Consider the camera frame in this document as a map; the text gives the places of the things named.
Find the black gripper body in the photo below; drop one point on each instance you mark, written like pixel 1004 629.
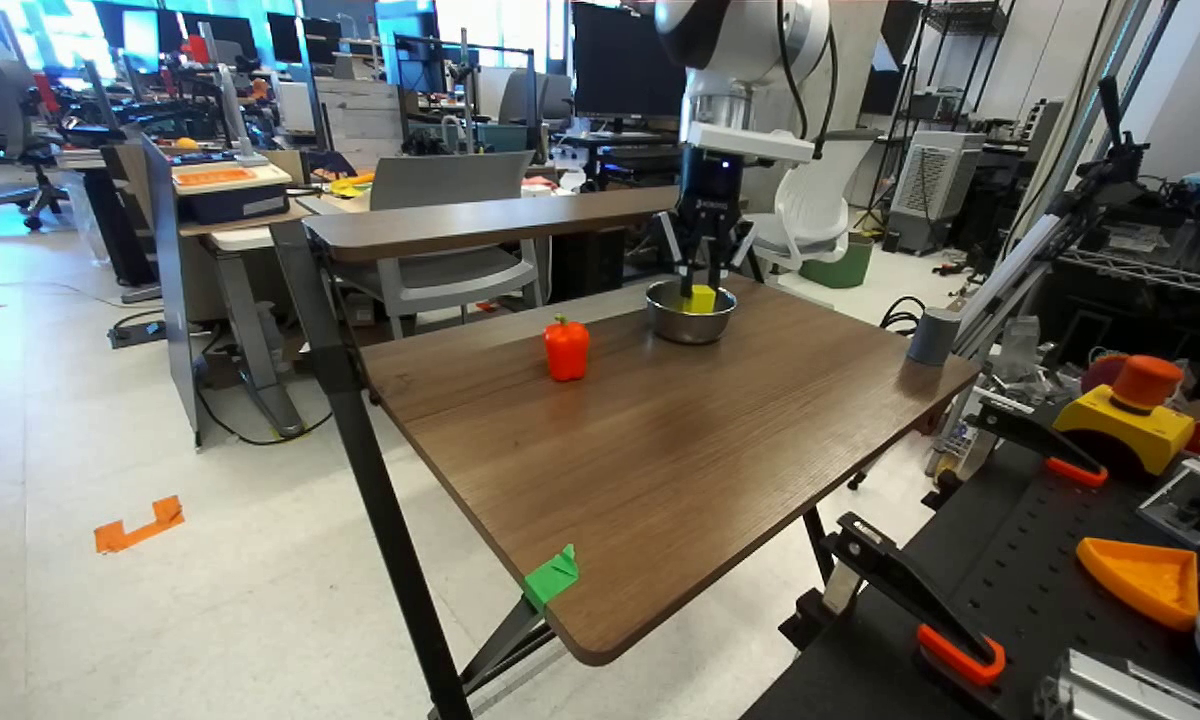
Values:
pixel 710 196

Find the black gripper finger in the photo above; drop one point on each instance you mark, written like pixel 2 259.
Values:
pixel 684 274
pixel 717 278

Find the yellow block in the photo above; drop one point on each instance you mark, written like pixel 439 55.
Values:
pixel 700 301

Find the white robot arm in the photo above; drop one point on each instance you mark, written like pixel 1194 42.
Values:
pixel 761 168

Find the silver metal bowl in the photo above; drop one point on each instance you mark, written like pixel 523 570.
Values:
pixel 664 308

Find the orange toy bell pepper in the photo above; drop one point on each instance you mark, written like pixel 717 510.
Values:
pixel 567 350

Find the grey chair behind table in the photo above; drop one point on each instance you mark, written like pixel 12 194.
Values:
pixel 447 274

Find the grey cylinder cup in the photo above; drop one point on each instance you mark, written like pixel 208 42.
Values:
pixel 935 336

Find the long brown back table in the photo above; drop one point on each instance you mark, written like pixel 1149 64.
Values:
pixel 342 370

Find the black orange clamp right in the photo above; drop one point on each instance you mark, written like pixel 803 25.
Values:
pixel 1060 459

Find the black orange clamp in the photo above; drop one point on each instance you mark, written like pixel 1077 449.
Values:
pixel 865 558
pixel 1060 459

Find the green tape marker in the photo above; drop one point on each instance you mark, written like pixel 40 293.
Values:
pixel 552 578

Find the black orange clamp left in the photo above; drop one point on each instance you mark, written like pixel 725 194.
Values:
pixel 865 558

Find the yellow emergency stop box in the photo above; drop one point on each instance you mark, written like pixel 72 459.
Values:
pixel 1135 408

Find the orange triangular plastic piece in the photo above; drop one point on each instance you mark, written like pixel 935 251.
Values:
pixel 1149 578

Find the orange floor tape marker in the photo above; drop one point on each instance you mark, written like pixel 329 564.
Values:
pixel 122 538

